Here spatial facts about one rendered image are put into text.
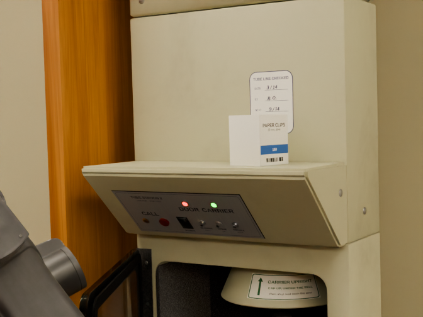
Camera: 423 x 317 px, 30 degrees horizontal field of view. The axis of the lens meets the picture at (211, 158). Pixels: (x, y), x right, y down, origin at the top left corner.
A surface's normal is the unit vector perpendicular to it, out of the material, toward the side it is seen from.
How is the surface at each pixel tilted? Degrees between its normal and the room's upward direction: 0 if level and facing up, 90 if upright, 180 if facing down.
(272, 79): 90
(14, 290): 76
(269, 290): 67
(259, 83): 90
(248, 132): 90
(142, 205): 135
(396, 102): 90
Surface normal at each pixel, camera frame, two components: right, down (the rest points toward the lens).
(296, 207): -0.35, 0.75
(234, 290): -0.78, -0.36
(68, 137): 0.85, 0.00
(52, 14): -0.52, 0.06
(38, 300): 0.44, -0.36
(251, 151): -0.73, 0.06
